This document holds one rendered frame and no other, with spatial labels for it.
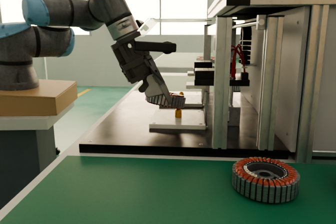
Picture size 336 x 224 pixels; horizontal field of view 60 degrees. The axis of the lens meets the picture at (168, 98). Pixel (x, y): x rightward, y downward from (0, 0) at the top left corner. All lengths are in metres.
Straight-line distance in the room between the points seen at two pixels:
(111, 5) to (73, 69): 5.29
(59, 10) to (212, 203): 0.58
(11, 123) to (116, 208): 0.66
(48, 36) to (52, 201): 0.74
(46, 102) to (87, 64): 4.89
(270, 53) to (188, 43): 4.93
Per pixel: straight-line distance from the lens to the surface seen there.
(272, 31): 0.63
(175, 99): 0.77
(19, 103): 1.08
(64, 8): 0.82
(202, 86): 0.79
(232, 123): 0.82
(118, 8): 0.77
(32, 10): 0.79
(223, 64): 0.62
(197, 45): 5.54
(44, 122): 1.04
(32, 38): 1.15
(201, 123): 0.79
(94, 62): 5.86
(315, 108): 0.66
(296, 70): 0.65
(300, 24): 0.65
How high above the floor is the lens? 1.02
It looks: 12 degrees down
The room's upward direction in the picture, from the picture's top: straight up
